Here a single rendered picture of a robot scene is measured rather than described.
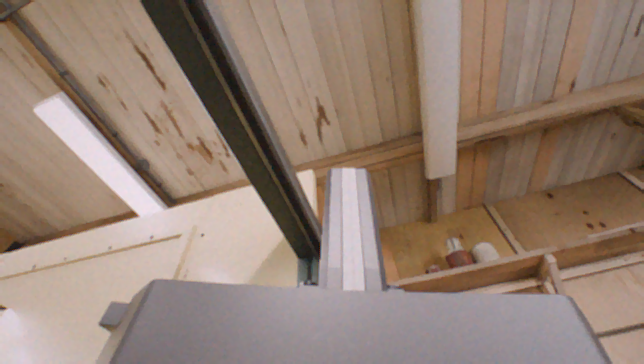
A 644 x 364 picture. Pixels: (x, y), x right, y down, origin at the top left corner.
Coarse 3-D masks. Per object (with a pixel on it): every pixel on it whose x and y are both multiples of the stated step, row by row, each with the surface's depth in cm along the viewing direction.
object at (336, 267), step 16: (336, 176) 11; (336, 192) 10; (336, 208) 9; (336, 224) 8; (336, 240) 8; (336, 256) 7; (352, 256) 7; (320, 272) 7; (336, 272) 7; (352, 272) 7; (320, 288) 7; (336, 288) 7; (352, 288) 7
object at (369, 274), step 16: (352, 176) 11; (368, 176) 11; (352, 192) 10; (368, 192) 10; (352, 208) 9; (368, 208) 9; (352, 224) 8; (368, 224) 8; (352, 240) 8; (368, 240) 8; (368, 256) 7; (368, 272) 7; (384, 272) 7; (368, 288) 7; (384, 288) 7; (400, 288) 8
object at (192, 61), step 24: (144, 0) 26; (168, 0) 26; (168, 24) 27; (168, 48) 29; (192, 48) 29; (192, 72) 31; (216, 96) 33; (216, 120) 35; (240, 120) 35; (240, 144) 38; (264, 168) 40; (264, 192) 44; (288, 216) 48; (288, 240) 52
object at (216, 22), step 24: (192, 0) 29; (192, 24) 27; (216, 24) 28; (216, 48) 32; (216, 72) 31; (240, 72) 31; (240, 96) 36; (264, 120) 35; (264, 144) 41; (288, 168) 41; (288, 192) 47; (312, 216) 49; (312, 240) 55
